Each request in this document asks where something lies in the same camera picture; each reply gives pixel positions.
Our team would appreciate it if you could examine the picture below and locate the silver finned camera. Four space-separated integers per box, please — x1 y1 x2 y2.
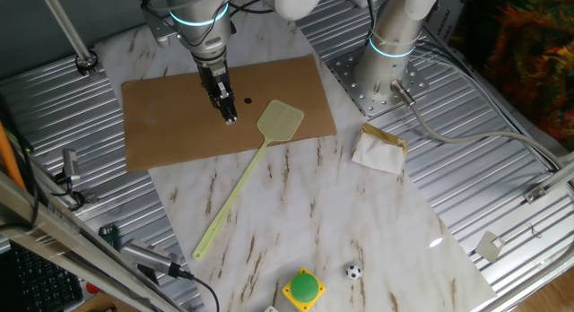
119 238 195 281

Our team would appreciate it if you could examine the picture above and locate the light green flyswatter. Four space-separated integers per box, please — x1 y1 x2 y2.
192 100 306 262

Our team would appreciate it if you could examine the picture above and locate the gold white tissue pack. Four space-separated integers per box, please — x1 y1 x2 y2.
351 122 410 176

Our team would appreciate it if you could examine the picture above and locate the green hex key set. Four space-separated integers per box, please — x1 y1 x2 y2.
98 223 121 251

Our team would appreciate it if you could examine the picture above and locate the small silver camera mount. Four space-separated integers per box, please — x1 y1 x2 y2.
53 147 98 210

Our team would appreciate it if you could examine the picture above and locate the brown cardboard sheet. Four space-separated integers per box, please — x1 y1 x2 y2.
120 54 338 173

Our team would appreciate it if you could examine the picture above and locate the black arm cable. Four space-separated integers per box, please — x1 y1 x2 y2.
226 0 274 17

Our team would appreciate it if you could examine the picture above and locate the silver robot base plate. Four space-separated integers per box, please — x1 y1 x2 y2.
326 47 430 118

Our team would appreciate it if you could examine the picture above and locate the yellow box green button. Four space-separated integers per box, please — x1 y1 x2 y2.
281 266 327 312

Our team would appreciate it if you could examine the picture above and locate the thick grey cable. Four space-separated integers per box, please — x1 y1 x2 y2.
389 78 567 169

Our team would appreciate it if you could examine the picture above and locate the silver stand pole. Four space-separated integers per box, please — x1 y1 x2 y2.
38 0 100 76

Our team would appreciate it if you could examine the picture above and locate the aluminium frame bar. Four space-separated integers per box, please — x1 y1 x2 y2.
0 170 185 312

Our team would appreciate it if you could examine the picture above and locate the black camera cable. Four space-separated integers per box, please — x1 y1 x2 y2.
178 269 221 312

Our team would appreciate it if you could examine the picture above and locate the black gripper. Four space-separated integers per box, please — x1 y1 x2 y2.
196 59 239 126

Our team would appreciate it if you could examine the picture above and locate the black keyboard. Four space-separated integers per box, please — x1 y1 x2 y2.
0 242 84 312

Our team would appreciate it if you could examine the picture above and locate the colourful orange green cloth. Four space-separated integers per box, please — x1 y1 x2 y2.
452 0 574 152

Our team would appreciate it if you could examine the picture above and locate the orange pole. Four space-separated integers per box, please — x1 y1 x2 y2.
0 121 27 191

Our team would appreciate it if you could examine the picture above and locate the brown cardboard box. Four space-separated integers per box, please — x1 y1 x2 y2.
74 292 118 312

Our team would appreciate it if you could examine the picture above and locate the silver corner bracket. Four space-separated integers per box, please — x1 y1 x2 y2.
523 159 574 204

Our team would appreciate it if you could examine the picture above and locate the white marble pattern board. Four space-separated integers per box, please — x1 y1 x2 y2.
93 6 498 312

